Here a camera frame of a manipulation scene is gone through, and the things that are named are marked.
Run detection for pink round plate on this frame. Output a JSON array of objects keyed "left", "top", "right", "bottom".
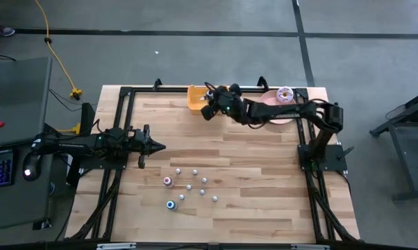
[{"left": 258, "top": 89, "right": 299, "bottom": 125}]

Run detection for thin black power cables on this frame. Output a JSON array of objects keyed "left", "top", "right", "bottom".
[{"left": 48, "top": 87, "right": 99, "bottom": 113}]

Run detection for silver metal bracket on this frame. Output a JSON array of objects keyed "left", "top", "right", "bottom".
[
  {"left": 96, "top": 242, "right": 137, "bottom": 250},
  {"left": 290, "top": 244, "right": 331, "bottom": 250}
]

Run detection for person's shoe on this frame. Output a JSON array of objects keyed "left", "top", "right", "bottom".
[{"left": 0, "top": 22, "right": 16, "bottom": 38}]

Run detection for black metal cart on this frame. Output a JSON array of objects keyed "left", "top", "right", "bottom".
[{"left": 369, "top": 86, "right": 418, "bottom": 203}]

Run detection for orange plastic bin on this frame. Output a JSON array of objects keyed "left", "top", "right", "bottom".
[{"left": 186, "top": 84, "right": 230, "bottom": 116}]

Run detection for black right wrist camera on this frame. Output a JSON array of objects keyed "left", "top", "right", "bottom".
[{"left": 200, "top": 103, "right": 219, "bottom": 122}]

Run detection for grey desk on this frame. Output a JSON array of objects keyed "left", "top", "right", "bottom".
[{"left": 0, "top": 56, "right": 54, "bottom": 233}]

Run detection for black aluminium table frame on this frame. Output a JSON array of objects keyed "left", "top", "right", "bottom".
[{"left": 65, "top": 76, "right": 362, "bottom": 244}]

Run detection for black desk caster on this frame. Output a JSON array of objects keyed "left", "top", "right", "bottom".
[{"left": 32, "top": 217, "right": 53, "bottom": 231}]

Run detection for black computer mouse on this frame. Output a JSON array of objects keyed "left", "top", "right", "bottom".
[{"left": 22, "top": 152, "right": 42, "bottom": 182}]

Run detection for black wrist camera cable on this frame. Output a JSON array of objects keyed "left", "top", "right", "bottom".
[{"left": 203, "top": 81, "right": 229, "bottom": 93}]

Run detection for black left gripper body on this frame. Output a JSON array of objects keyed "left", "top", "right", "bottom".
[{"left": 127, "top": 124, "right": 151, "bottom": 170}]

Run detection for black power box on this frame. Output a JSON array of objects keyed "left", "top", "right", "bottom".
[{"left": 79, "top": 101, "right": 97, "bottom": 137}]

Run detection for yellow extension cable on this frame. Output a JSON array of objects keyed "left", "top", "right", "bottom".
[{"left": 33, "top": 0, "right": 83, "bottom": 101}]

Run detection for yellow power plug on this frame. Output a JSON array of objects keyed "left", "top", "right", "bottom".
[{"left": 56, "top": 123, "right": 82, "bottom": 135}]

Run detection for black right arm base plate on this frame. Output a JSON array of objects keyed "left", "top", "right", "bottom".
[{"left": 297, "top": 143, "right": 355, "bottom": 172}]

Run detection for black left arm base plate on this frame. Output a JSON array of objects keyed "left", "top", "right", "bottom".
[{"left": 77, "top": 152, "right": 129, "bottom": 171}]

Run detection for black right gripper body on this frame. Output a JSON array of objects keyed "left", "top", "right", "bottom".
[{"left": 212, "top": 83, "right": 248, "bottom": 125}]

